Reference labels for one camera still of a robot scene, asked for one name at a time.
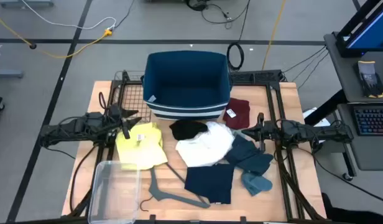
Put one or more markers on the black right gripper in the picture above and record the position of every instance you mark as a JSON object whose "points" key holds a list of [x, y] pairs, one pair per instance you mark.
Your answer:
{"points": [[267, 132]]}

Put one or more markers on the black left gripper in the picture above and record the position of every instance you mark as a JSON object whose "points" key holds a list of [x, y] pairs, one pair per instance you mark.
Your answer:
{"points": [[116, 116]]}

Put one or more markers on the dark slate blue cloth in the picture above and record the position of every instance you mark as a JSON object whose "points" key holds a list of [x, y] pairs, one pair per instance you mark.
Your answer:
{"points": [[241, 149]]}

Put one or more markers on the maroon cloth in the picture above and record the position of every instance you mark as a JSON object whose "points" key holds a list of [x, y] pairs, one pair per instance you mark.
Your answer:
{"points": [[241, 115]]}

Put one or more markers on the yellow cloth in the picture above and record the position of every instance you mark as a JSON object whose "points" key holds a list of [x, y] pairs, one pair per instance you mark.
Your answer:
{"points": [[141, 149]]}

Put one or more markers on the light teal cloth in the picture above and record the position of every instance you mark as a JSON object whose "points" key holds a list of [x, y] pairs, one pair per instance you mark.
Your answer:
{"points": [[255, 183]]}

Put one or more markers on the white cloth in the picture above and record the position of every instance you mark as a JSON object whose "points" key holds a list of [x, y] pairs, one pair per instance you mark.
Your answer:
{"points": [[204, 146]]}

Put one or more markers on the black cloth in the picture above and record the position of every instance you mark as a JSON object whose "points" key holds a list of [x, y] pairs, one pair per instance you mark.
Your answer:
{"points": [[186, 129]]}

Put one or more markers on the navy blue cloth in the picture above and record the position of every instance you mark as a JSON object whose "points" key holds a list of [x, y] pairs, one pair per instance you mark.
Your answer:
{"points": [[210, 183]]}

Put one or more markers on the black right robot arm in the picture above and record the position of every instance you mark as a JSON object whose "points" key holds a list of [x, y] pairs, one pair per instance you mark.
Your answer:
{"points": [[319, 133]]}

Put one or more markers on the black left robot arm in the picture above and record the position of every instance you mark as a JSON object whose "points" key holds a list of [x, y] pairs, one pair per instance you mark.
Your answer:
{"points": [[70, 127]]}

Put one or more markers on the navy white striped fabric bin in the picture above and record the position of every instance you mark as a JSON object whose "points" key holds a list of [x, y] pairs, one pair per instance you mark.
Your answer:
{"points": [[185, 93]]}

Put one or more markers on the white paper sheet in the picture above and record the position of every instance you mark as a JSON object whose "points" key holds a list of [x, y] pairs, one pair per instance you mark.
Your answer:
{"points": [[312, 113]]}

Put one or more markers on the clear plastic bin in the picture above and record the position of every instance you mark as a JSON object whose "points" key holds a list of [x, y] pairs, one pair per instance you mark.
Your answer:
{"points": [[113, 193]]}

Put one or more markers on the grey clothes hanger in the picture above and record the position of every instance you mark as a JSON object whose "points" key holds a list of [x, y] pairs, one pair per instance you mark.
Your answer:
{"points": [[157, 191]]}

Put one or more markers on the grey computer desk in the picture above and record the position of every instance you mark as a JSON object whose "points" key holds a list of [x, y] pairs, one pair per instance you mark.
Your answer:
{"points": [[347, 81]]}

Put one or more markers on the black round floor cap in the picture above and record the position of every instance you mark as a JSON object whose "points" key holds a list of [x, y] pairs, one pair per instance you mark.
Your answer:
{"points": [[32, 46]]}

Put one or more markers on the black backlit keyboard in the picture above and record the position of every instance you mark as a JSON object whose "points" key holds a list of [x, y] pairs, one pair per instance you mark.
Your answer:
{"points": [[373, 119]]}

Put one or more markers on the grey work glove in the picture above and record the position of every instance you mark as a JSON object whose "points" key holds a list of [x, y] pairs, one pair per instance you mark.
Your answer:
{"points": [[367, 77]]}

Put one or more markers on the grey metal floor foot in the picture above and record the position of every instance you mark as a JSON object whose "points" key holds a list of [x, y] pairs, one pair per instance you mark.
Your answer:
{"points": [[23, 3], [8, 73]]}

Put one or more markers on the black work glove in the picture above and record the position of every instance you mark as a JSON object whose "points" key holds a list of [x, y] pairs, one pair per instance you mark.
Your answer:
{"points": [[379, 87]]}

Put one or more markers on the black monitor with stand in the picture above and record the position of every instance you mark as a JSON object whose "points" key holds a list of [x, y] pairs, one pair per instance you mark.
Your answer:
{"points": [[368, 31]]}

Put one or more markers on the black metal table frame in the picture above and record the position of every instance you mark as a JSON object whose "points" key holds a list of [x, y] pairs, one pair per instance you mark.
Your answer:
{"points": [[256, 76]]}

